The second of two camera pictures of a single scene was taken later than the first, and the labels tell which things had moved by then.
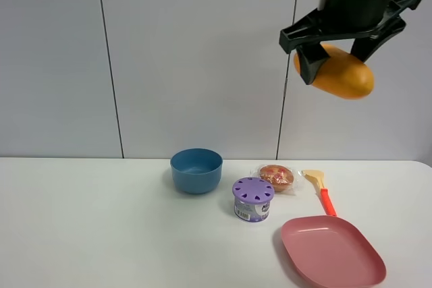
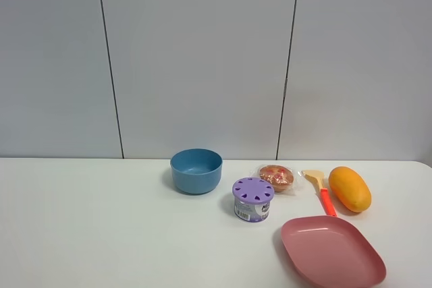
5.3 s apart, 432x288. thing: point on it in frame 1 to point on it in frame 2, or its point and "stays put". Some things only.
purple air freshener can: [252, 197] stays put
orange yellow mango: [343, 75] to [349, 189]
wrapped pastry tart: [285, 180] stays put
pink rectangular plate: [332, 253] stays put
